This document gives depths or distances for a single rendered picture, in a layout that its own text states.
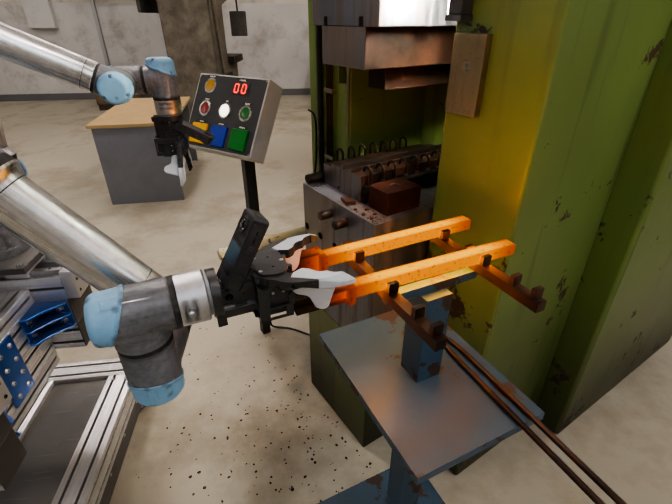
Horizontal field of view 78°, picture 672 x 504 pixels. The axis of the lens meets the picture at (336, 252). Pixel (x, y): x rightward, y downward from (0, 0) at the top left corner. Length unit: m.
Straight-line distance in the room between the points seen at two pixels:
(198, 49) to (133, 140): 2.54
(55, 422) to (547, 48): 1.75
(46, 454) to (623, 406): 2.11
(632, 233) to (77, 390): 1.88
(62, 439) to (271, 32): 8.08
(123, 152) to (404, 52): 2.94
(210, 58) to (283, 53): 3.17
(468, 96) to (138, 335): 0.83
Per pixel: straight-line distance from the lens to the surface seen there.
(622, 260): 1.45
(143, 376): 0.65
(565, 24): 0.96
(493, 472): 1.73
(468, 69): 1.05
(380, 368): 0.94
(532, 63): 0.98
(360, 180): 1.20
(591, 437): 1.97
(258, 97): 1.55
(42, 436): 1.74
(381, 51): 1.16
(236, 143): 1.54
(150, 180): 3.84
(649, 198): 1.38
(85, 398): 1.79
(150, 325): 0.60
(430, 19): 1.19
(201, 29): 6.00
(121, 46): 9.38
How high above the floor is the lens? 1.39
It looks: 30 degrees down
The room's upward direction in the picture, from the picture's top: straight up
